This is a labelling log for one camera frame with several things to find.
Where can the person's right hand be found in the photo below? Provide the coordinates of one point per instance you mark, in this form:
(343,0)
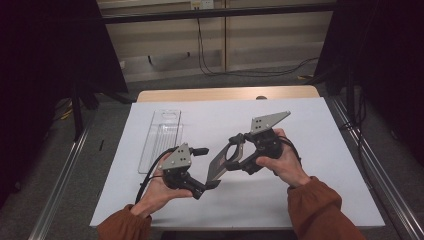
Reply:
(288,166)

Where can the aluminium rail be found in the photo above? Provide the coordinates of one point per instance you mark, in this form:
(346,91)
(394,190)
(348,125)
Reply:
(56,186)
(393,193)

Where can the small black floor piece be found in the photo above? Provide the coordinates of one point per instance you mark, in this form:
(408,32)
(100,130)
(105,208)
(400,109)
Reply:
(101,145)

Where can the person's left hand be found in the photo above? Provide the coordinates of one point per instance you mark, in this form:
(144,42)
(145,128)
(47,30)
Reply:
(156,195)

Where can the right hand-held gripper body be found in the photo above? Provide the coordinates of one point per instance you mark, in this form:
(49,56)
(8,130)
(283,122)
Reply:
(266,145)

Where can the white sheet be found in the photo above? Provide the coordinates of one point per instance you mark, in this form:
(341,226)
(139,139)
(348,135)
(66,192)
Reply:
(240,206)

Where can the dark round grommet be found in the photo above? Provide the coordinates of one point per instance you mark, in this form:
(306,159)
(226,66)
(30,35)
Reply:
(261,97)

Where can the black horizontal bar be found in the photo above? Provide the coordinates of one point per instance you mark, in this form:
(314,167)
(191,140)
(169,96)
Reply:
(216,13)

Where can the card with round hole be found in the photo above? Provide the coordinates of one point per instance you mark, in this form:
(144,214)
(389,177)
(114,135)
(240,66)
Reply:
(218,166)

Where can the clear plastic packaging tray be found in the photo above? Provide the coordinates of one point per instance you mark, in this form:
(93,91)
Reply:
(160,140)

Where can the black curtain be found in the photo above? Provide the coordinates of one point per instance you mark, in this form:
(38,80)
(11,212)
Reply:
(50,66)
(383,66)

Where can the black stand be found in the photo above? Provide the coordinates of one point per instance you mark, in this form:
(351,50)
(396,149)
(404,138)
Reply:
(77,113)

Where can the wall power outlet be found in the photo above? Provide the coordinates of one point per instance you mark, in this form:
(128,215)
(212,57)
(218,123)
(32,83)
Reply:
(201,4)

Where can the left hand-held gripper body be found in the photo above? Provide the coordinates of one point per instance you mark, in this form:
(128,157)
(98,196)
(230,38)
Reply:
(178,160)

